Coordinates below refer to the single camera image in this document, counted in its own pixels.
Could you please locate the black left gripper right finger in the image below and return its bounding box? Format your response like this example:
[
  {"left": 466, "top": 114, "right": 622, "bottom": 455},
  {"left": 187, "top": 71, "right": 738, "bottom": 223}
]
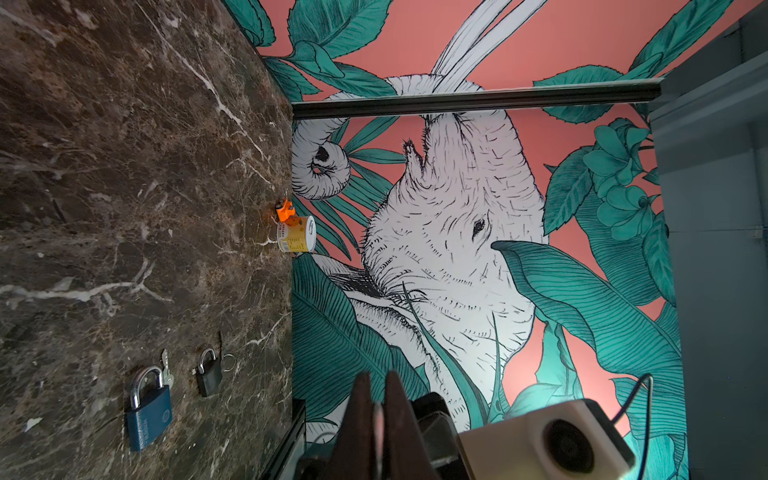
[{"left": 383, "top": 371, "right": 438, "bottom": 480}]

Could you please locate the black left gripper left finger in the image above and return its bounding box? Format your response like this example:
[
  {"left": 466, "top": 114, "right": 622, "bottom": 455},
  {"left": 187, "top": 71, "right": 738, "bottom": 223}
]
[{"left": 323, "top": 372, "right": 374, "bottom": 479}]

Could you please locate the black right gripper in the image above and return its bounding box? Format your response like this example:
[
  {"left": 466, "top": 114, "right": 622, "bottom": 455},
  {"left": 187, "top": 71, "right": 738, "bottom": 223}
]
[{"left": 293, "top": 392, "right": 470, "bottom": 479}]

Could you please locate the silver key with ring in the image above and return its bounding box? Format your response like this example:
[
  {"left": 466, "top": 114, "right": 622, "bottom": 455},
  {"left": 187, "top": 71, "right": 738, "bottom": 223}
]
[{"left": 218, "top": 330, "right": 238, "bottom": 373}]

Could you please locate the black padlock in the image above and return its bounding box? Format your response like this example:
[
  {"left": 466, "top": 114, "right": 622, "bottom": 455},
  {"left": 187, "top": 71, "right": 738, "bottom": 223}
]
[{"left": 196, "top": 348, "right": 223, "bottom": 397}]

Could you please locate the blue padlock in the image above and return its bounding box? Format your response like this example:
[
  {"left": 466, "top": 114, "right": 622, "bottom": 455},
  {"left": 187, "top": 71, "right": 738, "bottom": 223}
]
[{"left": 125, "top": 366, "right": 173, "bottom": 452}]

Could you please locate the orange small object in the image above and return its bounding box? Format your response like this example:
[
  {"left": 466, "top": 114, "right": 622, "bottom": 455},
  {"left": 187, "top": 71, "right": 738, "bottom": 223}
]
[{"left": 275, "top": 198, "right": 296, "bottom": 223}]

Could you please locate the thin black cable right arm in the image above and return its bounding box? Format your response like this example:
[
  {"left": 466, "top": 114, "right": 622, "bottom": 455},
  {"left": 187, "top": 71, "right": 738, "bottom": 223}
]
[{"left": 610, "top": 373, "right": 655, "bottom": 480}]

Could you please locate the black corner frame post right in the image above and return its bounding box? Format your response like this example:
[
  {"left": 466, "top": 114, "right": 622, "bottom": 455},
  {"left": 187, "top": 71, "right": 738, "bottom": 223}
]
[{"left": 291, "top": 79, "right": 662, "bottom": 120}]

